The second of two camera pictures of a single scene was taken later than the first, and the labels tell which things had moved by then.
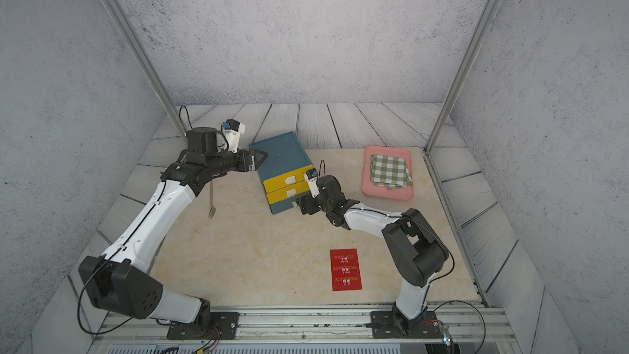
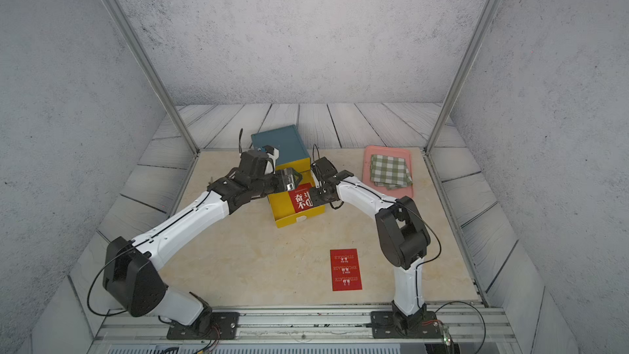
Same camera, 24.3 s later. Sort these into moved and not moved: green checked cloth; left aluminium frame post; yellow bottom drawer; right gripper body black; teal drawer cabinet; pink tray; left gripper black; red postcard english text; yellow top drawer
Moved: yellow top drawer; teal drawer cabinet; right gripper body black; left gripper black; yellow bottom drawer
Not moved: left aluminium frame post; pink tray; green checked cloth; red postcard english text
